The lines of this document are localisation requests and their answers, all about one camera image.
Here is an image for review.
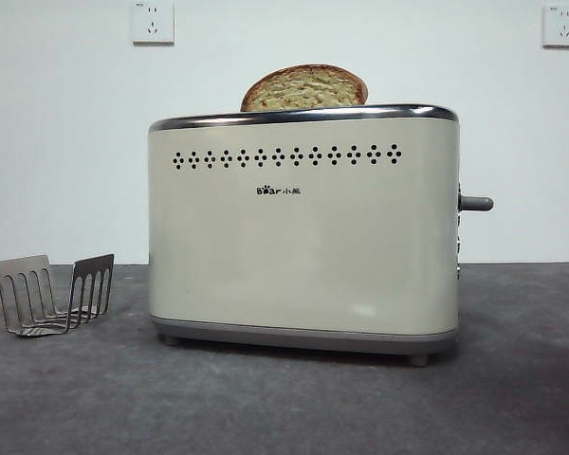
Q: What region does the toasted bread slice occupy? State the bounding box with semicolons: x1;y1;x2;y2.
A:
240;64;369;113

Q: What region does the grey toaster lever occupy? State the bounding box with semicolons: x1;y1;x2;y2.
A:
458;195;495;213

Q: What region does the cream toaster with chrome top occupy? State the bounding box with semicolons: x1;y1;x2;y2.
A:
146;101;462;367

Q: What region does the silver metal bread rack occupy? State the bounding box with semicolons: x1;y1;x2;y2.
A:
0;253;116;338

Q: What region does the white wall socket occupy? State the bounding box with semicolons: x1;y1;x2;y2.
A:
541;4;569;49
132;0;175;46

